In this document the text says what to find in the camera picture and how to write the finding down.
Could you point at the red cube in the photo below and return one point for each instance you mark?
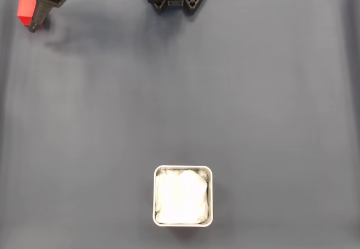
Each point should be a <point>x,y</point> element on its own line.
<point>26,7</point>

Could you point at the beige square box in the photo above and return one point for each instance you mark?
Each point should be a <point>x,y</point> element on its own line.
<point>182,225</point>

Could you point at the dark blue mat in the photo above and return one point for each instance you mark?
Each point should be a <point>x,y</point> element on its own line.
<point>180,91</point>

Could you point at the white cloth padding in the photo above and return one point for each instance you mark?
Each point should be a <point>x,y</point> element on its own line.
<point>180,195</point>

